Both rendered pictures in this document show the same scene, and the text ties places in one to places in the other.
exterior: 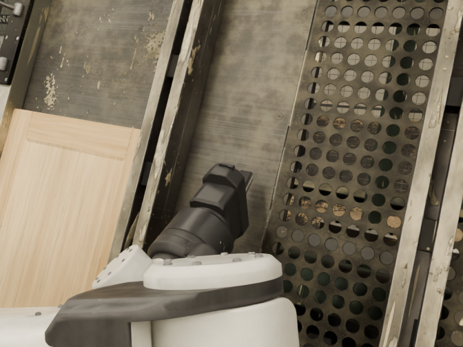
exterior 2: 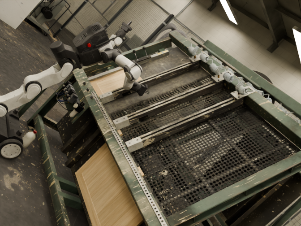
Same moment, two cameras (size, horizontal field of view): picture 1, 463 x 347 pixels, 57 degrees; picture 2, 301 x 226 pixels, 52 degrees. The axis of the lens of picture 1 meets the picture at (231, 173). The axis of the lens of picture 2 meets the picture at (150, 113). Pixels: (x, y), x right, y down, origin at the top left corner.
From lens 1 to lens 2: 2.40 m
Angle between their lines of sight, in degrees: 26
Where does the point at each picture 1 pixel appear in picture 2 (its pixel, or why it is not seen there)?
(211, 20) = (165, 77)
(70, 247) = (118, 84)
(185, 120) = (149, 83)
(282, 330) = (139, 71)
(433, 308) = (148, 110)
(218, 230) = (139, 86)
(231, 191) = (144, 87)
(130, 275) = not seen: hidden behind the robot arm
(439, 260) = (154, 107)
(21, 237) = (113, 79)
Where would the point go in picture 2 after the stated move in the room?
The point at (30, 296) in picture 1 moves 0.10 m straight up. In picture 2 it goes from (106, 85) to (113, 78)
